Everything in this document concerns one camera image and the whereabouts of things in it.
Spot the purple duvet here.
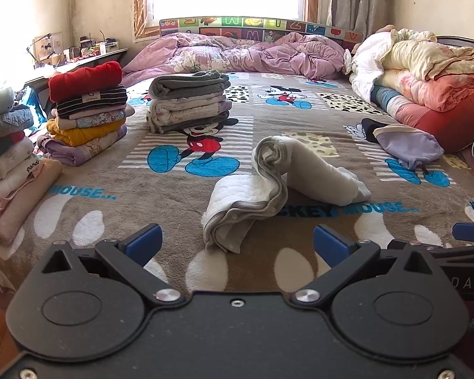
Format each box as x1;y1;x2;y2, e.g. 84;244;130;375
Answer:
120;32;346;87

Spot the red folded sweater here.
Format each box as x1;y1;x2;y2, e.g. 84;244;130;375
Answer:
48;61;123;104

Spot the pink and red quilt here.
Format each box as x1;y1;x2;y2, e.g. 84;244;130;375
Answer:
369;67;474;155

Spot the cream quilt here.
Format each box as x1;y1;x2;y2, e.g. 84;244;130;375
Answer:
381;27;474;83

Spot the desk clutter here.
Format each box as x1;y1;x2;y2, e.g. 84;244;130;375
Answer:
62;29;120;63

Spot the black striped folded garment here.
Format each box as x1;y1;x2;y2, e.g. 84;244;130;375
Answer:
55;85;128;120

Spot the white quilt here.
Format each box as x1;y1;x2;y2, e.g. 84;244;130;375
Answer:
349;29;399;100

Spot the dark wooden headboard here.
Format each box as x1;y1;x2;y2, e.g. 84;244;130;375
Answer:
434;35;474;66

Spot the black cloth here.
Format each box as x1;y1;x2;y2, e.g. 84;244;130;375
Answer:
361;117;390;145

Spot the stack of folded pastel clothes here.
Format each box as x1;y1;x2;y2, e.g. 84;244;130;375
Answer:
0;87;64;246

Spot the desk lamp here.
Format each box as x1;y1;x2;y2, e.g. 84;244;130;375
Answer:
26;33;53;69

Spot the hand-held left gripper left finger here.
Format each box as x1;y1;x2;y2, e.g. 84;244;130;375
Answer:
41;223;187;309

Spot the lilac garment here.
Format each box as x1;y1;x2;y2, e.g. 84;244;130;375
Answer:
373;123;445;170

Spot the cartoon mouse printed blanket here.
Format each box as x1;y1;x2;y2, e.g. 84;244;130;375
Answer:
0;71;474;312

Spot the blue plastic bag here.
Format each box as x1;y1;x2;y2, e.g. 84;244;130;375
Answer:
16;86;49;128

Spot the floral folded garment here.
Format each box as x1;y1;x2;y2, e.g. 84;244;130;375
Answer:
56;108;126;132

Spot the dark desk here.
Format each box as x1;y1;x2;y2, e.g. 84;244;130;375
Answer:
24;47;129;101

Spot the grey and white quilted garment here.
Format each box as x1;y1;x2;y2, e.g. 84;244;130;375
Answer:
203;135;373;254

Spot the cream folded garment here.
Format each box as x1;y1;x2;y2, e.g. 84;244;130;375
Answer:
146;108;231;135

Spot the colourful alphabet foam mat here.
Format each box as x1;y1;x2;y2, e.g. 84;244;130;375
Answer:
159;16;366;53

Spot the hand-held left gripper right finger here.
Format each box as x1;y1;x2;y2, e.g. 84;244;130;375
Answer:
290;224;435;309

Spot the white lilac-edged folded garment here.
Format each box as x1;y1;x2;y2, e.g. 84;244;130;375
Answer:
149;95;232;117

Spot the purple folded garment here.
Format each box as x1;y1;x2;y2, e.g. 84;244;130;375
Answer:
37;125;128;167

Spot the grey folded garment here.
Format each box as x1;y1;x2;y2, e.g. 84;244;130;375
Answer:
149;69;231;101

